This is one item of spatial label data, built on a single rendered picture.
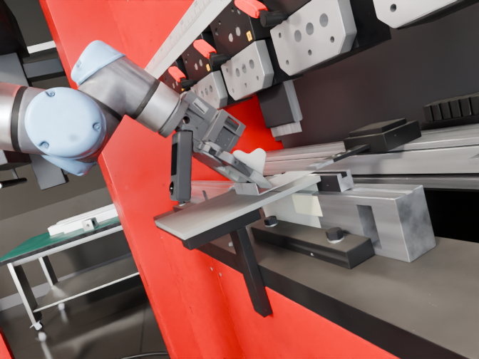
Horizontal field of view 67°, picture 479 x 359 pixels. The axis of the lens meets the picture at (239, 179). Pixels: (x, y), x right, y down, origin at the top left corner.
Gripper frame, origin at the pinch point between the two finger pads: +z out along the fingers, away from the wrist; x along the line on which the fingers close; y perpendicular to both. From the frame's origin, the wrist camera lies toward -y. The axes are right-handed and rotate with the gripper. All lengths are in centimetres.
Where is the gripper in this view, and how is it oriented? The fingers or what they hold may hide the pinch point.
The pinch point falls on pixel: (255, 186)
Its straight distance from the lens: 66.7
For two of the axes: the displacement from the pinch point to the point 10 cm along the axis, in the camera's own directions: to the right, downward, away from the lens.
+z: 7.7, 5.0, 3.9
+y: 4.5, -8.6, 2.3
